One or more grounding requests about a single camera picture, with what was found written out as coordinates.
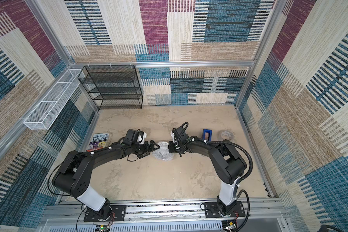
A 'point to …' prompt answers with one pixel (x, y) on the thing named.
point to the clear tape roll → (226, 135)
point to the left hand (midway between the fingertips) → (156, 149)
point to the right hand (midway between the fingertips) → (171, 150)
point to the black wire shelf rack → (113, 87)
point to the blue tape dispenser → (207, 134)
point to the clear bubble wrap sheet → (163, 152)
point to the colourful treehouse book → (98, 141)
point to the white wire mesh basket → (45, 114)
